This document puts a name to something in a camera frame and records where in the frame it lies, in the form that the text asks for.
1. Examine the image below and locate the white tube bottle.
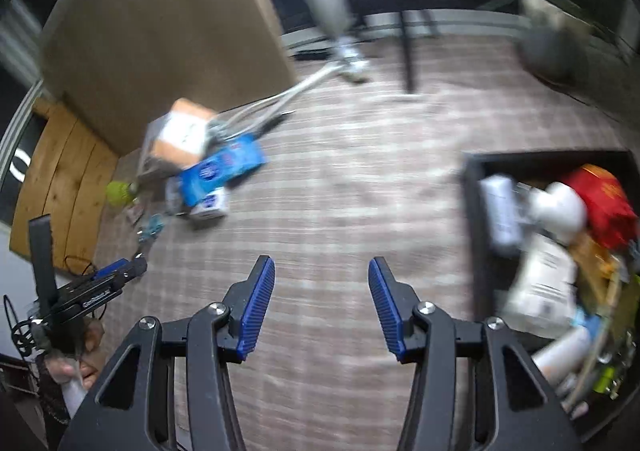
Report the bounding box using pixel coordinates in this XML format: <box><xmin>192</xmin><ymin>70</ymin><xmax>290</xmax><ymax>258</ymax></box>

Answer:
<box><xmin>531</xmin><ymin>325</ymin><xmax>597</xmax><ymax>383</ymax></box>

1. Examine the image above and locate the orange parcel with white label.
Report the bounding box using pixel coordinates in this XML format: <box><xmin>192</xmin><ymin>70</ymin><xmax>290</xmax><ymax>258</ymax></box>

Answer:
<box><xmin>142</xmin><ymin>98</ymin><xmax>218</xmax><ymax>182</ymax></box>

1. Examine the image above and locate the white packet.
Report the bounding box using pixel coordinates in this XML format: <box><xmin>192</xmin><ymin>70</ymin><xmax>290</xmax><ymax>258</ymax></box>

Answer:
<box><xmin>501</xmin><ymin>235</ymin><xmax>582</xmax><ymax>338</ymax></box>

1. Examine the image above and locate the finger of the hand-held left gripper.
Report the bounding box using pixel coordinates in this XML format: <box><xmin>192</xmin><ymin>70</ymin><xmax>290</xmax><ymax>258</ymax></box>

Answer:
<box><xmin>95</xmin><ymin>256</ymin><xmax>149</xmax><ymax>293</ymax></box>

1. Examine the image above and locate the person's left hand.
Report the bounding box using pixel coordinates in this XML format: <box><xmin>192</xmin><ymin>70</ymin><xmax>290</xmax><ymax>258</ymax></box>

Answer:
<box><xmin>50</xmin><ymin>321</ymin><xmax>104</xmax><ymax>394</ymax></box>

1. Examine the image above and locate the white crumpled object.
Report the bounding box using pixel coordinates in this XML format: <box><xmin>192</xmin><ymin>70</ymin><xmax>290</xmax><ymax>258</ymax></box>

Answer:
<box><xmin>334</xmin><ymin>35</ymin><xmax>372</xmax><ymax>83</ymax></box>

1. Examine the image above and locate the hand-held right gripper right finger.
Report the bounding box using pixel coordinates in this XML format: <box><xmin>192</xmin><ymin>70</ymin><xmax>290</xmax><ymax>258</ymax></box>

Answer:
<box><xmin>368</xmin><ymin>256</ymin><xmax>583</xmax><ymax>451</ymax></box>

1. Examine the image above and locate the black cable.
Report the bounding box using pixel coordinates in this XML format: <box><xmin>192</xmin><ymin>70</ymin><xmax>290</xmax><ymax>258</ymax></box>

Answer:
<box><xmin>2</xmin><ymin>295</ymin><xmax>36</xmax><ymax>363</ymax></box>

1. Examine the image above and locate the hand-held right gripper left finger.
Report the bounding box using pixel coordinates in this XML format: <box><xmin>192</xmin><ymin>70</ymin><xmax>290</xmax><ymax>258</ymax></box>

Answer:
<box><xmin>60</xmin><ymin>255</ymin><xmax>276</xmax><ymax>451</ymax></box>

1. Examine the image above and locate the white round bottle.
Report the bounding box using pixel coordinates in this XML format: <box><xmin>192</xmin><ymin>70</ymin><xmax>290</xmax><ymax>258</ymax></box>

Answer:
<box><xmin>529</xmin><ymin>181</ymin><xmax>589</xmax><ymax>245</ymax></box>

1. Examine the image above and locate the white grey box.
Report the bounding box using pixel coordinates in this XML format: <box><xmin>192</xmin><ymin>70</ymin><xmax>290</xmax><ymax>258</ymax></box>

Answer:
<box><xmin>479</xmin><ymin>174</ymin><xmax>527</xmax><ymax>258</ymax></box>

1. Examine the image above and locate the small white box blue print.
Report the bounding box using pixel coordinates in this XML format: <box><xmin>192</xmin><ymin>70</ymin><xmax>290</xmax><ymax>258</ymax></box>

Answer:
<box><xmin>189</xmin><ymin>187</ymin><xmax>231</xmax><ymax>228</ymax></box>

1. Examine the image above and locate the black storage box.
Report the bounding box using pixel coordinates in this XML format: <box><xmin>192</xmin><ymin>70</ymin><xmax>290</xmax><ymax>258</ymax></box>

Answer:
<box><xmin>461</xmin><ymin>149</ymin><xmax>640</xmax><ymax>443</ymax></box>

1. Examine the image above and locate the small teal object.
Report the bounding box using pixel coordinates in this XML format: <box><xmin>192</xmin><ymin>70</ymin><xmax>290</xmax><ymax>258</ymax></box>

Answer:
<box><xmin>136</xmin><ymin>214</ymin><xmax>166</xmax><ymax>248</ymax></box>

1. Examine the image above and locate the large cardboard box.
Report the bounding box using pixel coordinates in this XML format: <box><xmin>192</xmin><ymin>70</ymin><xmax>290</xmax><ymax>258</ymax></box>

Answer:
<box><xmin>40</xmin><ymin>0</ymin><xmax>297</xmax><ymax>157</ymax></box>

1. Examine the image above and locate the blue wet wipes pack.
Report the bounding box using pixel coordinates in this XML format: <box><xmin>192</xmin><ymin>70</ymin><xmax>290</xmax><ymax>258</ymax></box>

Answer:
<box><xmin>179</xmin><ymin>135</ymin><xmax>267</xmax><ymax>208</ymax></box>

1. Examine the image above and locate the red bag with yellow print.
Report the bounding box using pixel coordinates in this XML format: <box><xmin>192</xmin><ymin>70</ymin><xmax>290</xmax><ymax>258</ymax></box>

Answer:
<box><xmin>564</xmin><ymin>163</ymin><xmax>639</xmax><ymax>253</ymax></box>

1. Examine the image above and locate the lime green packet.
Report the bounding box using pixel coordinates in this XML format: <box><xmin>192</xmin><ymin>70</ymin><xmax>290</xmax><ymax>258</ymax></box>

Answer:
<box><xmin>105</xmin><ymin>180</ymin><xmax>137</xmax><ymax>208</ymax></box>

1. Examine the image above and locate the orange wooden board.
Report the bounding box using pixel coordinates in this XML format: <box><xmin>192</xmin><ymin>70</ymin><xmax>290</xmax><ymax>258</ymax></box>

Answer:
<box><xmin>9</xmin><ymin>96</ymin><xmax>122</xmax><ymax>278</ymax></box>

